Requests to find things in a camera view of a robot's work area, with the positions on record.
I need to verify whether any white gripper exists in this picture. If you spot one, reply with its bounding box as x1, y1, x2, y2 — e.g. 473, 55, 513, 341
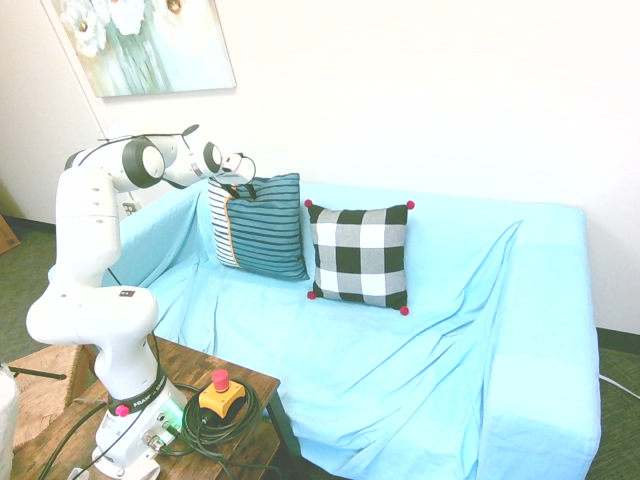
213, 151, 259, 201

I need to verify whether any dark teal striped pillow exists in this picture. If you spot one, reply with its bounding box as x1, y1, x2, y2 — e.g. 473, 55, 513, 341
207, 172, 312, 283

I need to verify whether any black white checkered pillow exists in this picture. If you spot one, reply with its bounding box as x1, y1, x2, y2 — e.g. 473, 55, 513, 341
304, 199, 417, 317

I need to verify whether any floral canvas painting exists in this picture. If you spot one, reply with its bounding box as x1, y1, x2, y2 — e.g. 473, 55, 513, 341
40, 0, 238, 99

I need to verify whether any rustic wooden table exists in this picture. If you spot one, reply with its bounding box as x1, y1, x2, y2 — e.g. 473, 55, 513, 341
0, 333, 304, 480

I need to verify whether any yellow emergency stop button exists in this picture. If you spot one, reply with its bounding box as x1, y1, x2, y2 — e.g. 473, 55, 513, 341
198, 369, 246, 419

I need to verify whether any sofa with light blue cover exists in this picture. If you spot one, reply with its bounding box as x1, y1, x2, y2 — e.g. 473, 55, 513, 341
99, 178, 602, 480

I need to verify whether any brown cardboard box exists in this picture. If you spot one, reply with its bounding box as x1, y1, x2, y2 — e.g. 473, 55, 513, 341
0, 213, 22, 256

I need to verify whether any woven wicker stool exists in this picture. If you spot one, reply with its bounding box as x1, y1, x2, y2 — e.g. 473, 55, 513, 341
6, 339, 97, 454

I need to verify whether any white fabric bundle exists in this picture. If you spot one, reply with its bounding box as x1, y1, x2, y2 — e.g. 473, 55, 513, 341
0, 363, 22, 480

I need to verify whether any coiled dark green cable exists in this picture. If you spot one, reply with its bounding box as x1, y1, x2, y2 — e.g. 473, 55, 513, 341
159, 382, 282, 480

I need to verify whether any white floor cable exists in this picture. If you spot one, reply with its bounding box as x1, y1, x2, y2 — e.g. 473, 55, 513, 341
598, 372, 640, 401

